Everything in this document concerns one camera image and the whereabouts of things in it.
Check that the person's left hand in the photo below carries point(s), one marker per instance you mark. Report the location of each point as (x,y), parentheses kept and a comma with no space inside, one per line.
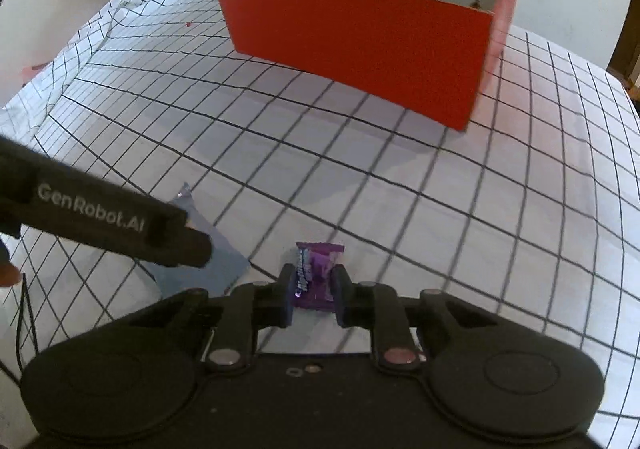
(7,275)

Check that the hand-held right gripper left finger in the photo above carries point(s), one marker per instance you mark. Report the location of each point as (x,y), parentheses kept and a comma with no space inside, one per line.
(286,296)

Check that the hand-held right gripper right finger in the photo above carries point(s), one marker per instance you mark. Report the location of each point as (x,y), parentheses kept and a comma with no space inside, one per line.
(340,301)

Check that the white checked tablecloth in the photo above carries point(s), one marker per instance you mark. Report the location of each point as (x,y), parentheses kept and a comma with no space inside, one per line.
(350,179)

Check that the purple candy packet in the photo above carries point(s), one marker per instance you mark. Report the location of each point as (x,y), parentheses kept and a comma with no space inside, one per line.
(317,269)

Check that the red cardboard box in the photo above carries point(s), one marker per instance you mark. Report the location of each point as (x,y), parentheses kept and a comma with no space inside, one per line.
(350,29)

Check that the grey blue packet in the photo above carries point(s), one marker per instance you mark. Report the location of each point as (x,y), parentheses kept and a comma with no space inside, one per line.
(220,269)

